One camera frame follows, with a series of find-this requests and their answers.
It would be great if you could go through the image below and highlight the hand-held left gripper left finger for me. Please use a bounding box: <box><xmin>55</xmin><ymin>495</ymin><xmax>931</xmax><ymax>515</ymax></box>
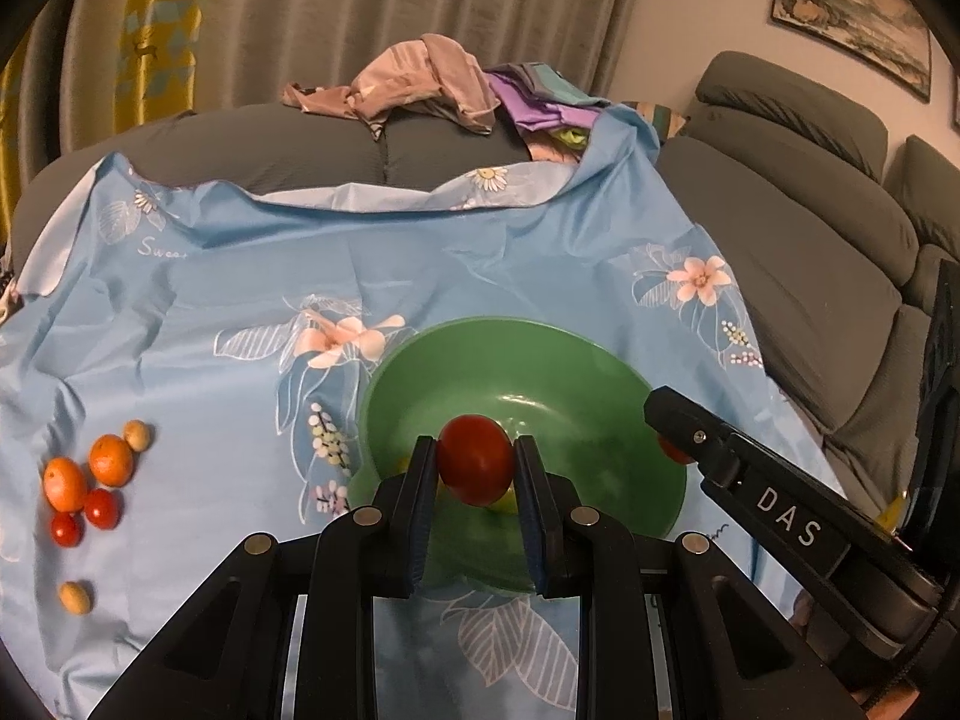
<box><xmin>90</xmin><ymin>436</ymin><xmax>439</xmax><ymax>720</ymax></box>

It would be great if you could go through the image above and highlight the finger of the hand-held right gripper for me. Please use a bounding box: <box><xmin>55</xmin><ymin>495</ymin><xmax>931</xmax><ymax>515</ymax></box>
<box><xmin>643</xmin><ymin>386</ymin><xmax>943</xmax><ymax>650</ymax></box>

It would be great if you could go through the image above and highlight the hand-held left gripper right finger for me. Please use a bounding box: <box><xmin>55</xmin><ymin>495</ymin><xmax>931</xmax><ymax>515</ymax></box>
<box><xmin>514</xmin><ymin>436</ymin><xmax>863</xmax><ymax>720</ymax></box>

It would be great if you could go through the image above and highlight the large red tomato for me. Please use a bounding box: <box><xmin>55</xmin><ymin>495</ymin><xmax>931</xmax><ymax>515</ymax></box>
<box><xmin>436</xmin><ymin>414</ymin><xmax>516</xmax><ymax>507</ymax></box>

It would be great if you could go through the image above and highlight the green plastic bowl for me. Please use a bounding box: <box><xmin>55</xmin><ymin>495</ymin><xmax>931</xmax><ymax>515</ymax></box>
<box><xmin>346</xmin><ymin>317</ymin><xmax>688</xmax><ymax>593</ymax></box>

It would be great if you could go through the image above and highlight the grey fabric sofa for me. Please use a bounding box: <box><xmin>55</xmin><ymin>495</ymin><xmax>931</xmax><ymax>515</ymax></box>
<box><xmin>11</xmin><ymin>51</ymin><xmax>960</xmax><ymax>541</ymax></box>

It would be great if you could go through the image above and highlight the blue floral blanket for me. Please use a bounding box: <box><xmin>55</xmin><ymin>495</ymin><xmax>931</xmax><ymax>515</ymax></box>
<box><xmin>0</xmin><ymin>101</ymin><xmax>856</xmax><ymax>720</ymax></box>

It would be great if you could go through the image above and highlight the orange tangerine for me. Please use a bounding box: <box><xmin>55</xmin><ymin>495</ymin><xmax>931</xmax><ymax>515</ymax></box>
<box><xmin>89</xmin><ymin>434</ymin><xmax>136</xmax><ymax>488</ymax></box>
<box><xmin>42</xmin><ymin>457</ymin><xmax>88</xmax><ymax>512</ymax></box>

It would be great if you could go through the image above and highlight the striped cushion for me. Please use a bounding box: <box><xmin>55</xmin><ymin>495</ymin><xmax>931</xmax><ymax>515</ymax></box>
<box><xmin>628</xmin><ymin>99</ymin><xmax>691</xmax><ymax>140</ymax></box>

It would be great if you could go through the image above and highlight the purple cloth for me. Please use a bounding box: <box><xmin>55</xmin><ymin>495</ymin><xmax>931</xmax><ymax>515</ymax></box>
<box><xmin>486</xmin><ymin>64</ymin><xmax>610</xmax><ymax>137</ymax></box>

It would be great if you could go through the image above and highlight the pink satin cloth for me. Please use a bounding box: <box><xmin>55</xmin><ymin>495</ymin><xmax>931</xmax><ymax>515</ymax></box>
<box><xmin>281</xmin><ymin>33</ymin><xmax>502</xmax><ymax>140</ymax></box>

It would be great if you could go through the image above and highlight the framed landscape painting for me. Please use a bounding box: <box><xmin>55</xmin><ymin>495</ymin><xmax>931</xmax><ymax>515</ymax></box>
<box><xmin>771</xmin><ymin>0</ymin><xmax>935</xmax><ymax>102</ymax></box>

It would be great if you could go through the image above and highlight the grey curtain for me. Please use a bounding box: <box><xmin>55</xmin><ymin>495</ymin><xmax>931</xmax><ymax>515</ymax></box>
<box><xmin>60</xmin><ymin>0</ymin><xmax>653</xmax><ymax>158</ymax></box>

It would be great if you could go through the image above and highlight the yellow patterned curtain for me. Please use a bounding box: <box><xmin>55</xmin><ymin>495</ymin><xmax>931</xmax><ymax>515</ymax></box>
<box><xmin>0</xmin><ymin>0</ymin><xmax>226</xmax><ymax>192</ymax></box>

